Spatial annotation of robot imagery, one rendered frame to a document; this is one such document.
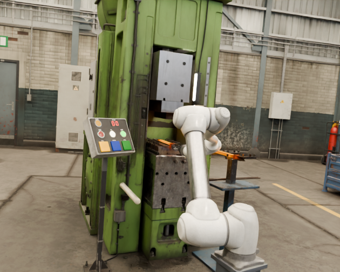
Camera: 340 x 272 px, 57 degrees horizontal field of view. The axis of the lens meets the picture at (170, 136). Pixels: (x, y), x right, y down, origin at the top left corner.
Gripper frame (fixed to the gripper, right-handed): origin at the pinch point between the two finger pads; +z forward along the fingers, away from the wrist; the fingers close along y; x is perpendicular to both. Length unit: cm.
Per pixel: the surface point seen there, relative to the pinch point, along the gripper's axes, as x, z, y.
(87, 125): 15, -11, -73
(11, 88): 46, 642, -167
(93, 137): 7, -18, -70
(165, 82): 52, 5, -10
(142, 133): 8.0, 19.5, -22.1
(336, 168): -53, 146, 378
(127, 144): 2.0, -10.6, -43.6
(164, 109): 29.4, 5.1, -9.5
